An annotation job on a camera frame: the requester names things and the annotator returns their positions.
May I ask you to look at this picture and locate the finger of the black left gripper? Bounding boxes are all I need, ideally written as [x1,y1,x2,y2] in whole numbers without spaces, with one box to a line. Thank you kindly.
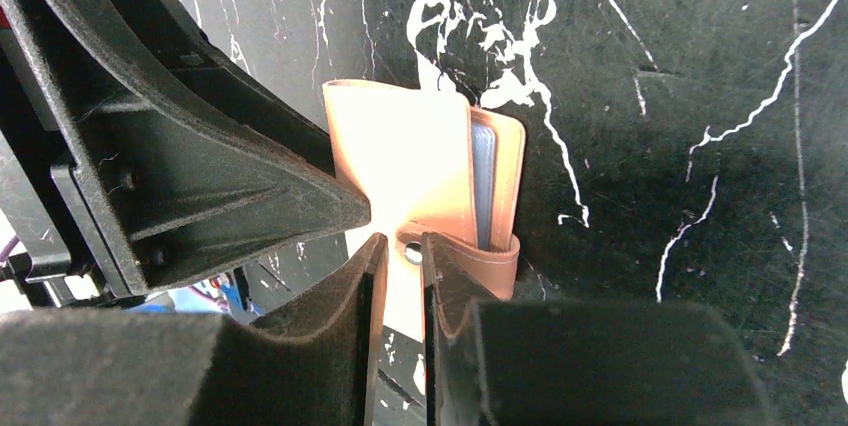
[110,0,334,175]
[1,0,370,298]

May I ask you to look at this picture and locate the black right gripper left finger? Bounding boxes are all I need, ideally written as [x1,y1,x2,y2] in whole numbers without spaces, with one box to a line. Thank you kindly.
[188,233,389,425]

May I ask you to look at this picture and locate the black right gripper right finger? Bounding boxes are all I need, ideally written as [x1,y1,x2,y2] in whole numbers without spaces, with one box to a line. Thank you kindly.
[422,233,517,425]

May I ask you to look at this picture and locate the brown leather card holder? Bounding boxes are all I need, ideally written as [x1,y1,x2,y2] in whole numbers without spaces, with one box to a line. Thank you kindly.
[322,79,526,341]

